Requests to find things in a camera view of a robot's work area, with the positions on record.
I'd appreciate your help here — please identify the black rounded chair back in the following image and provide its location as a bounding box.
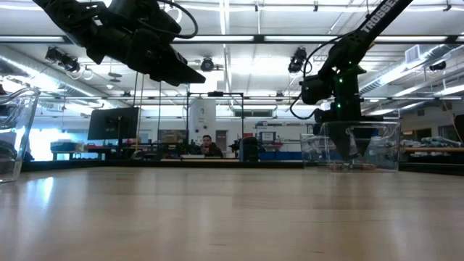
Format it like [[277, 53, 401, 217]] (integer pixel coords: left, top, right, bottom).
[[239, 136, 260, 163]]

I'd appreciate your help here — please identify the black display monitor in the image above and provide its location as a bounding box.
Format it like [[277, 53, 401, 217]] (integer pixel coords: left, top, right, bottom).
[[87, 107, 140, 141]]

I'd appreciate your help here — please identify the black overhead crossbar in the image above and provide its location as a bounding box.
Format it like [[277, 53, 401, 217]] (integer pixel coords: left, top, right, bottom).
[[0, 35, 464, 45]]

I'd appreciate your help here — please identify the black aluminium table frame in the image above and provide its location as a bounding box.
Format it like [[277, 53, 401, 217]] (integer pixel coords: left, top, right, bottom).
[[21, 158, 464, 175]]

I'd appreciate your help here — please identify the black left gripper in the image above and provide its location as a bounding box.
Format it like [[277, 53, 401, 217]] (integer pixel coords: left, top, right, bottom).
[[86, 0, 207, 87]]

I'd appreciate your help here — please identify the person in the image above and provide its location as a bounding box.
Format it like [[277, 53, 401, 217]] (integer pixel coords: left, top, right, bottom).
[[199, 134, 225, 159]]

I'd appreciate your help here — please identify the wooden workbench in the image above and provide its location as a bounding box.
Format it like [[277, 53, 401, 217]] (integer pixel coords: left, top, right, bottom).
[[400, 146, 464, 153]]

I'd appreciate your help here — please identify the clear plastic bin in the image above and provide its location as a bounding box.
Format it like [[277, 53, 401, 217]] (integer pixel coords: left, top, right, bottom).
[[299, 121, 402, 173], [0, 86, 41, 184]]

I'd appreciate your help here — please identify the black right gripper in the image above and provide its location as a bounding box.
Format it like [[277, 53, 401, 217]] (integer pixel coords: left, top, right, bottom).
[[314, 107, 384, 160]]

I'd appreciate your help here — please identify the blue storage bin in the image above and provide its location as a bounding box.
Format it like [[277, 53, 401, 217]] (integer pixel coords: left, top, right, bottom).
[[50, 140, 79, 152]]

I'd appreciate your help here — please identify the white cylindrical column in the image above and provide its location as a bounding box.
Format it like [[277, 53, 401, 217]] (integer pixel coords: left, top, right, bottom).
[[188, 99, 218, 152]]

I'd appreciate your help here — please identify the thin black gantry frame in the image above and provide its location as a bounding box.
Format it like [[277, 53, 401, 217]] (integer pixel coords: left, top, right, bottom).
[[186, 91, 245, 146]]

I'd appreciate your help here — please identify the blue crate row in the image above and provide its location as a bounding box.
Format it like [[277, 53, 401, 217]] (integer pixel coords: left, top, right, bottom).
[[259, 151, 302, 161]]

